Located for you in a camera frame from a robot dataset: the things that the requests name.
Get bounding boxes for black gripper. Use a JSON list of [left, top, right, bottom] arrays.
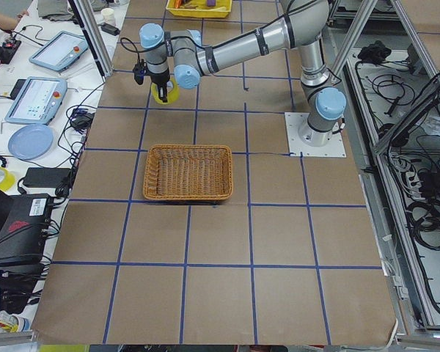
[[150, 71, 170, 103]]

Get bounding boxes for yellow tape roll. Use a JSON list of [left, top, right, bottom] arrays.
[[150, 76, 180, 105]]

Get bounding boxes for black cable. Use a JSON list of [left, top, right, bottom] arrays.
[[119, 36, 147, 85]]

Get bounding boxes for black box device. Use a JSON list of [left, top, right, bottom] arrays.
[[0, 190, 53, 267]]

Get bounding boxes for aluminium frame post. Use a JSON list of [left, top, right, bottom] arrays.
[[68, 0, 113, 78]]

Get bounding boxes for black power adapter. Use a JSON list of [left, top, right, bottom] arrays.
[[17, 167, 70, 194]]

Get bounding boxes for light blue plate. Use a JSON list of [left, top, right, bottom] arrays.
[[7, 124, 54, 161]]

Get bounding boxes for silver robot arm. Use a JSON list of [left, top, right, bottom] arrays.
[[133, 0, 347, 147]]

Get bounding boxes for brown wicker basket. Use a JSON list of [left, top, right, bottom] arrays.
[[142, 144, 233, 201]]

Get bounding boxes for yellow plastic tray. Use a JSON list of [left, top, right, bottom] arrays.
[[166, 0, 232, 18]]

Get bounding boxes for white paper cup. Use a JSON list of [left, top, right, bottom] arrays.
[[100, 7, 116, 26]]

